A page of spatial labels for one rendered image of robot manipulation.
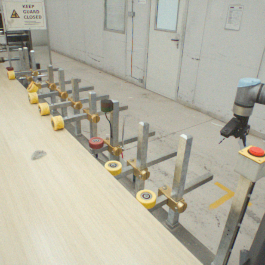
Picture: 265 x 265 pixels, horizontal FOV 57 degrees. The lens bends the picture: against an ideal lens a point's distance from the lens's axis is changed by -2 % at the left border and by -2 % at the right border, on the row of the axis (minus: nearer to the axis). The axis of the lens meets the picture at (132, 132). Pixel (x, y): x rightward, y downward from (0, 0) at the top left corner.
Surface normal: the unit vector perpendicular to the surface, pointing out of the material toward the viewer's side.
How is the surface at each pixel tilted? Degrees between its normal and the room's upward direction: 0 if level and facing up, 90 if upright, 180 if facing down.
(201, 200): 0
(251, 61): 90
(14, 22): 90
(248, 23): 90
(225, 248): 90
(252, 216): 0
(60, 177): 0
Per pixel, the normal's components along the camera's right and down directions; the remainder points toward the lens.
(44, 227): 0.04, -0.89
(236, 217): -0.81, 0.24
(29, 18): 0.58, 0.40
